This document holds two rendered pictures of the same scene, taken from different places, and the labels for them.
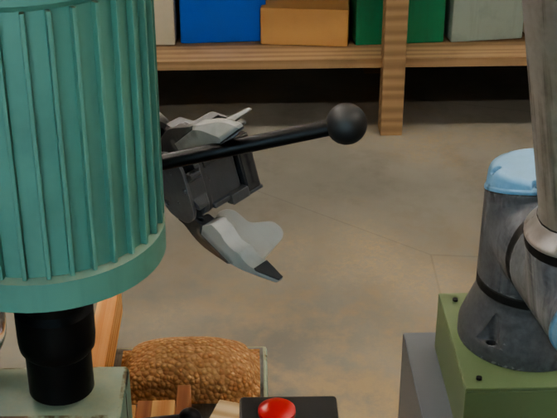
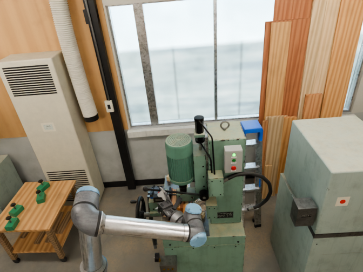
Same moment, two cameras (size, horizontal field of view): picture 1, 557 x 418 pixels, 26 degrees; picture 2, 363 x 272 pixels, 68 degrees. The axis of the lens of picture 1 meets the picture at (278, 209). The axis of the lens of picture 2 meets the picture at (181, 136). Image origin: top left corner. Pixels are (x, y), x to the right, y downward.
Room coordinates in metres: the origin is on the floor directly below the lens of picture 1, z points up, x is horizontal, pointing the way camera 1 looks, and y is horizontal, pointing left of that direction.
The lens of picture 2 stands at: (2.19, 0.30, 2.38)
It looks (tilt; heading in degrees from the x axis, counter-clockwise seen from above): 32 degrees down; 184
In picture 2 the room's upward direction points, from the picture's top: 5 degrees counter-clockwise
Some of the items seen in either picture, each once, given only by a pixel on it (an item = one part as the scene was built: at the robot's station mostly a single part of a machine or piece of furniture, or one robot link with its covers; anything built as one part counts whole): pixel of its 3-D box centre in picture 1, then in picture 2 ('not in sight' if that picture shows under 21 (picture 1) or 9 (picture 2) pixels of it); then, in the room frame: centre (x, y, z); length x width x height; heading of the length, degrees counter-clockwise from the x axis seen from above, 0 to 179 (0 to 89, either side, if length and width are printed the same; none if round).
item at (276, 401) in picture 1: (276, 410); not in sight; (0.77, 0.00, 1.02); 0.03 x 0.03 x 0.01
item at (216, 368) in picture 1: (189, 361); not in sight; (0.98, 0.09, 0.92); 0.14 x 0.09 x 0.04; 91
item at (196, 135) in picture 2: not in sight; (200, 129); (0.77, 0.31, 1.53); 0.08 x 0.08 x 0.17; 1
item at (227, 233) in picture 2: not in sight; (201, 217); (0.77, 0.29, 0.76); 0.57 x 0.45 x 0.09; 91
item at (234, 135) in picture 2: not in sight; (224, 175); (0.77, 0.46, 1.16); 0.22 x 0.22 x 0.72; 1
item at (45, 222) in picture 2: not in sight; (42, 217); (0.33, -1.33, 0.32); 0.66 x 0.57 x 0.64; 0
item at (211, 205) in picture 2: not in sight; (211, 207); (0.93, 0.36, 1.02); 0.09 x 0.07 x 0.12; 1
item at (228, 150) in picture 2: not in sight; (233, 158); (0.91, 0.49, 1.40); 0.10 x 0.06 x 0.16; 91
